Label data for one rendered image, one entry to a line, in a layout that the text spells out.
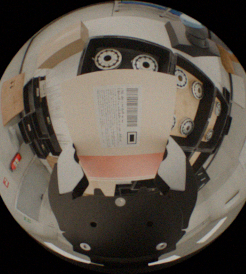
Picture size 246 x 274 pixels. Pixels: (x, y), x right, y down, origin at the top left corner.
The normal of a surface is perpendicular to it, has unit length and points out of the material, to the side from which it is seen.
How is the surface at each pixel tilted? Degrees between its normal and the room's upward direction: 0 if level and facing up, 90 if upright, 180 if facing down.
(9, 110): 78
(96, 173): 0
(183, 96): 0
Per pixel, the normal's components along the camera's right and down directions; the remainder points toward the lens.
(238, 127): -1.00, 0.04
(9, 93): 0.99, 0.07
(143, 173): 0.04, 0.52
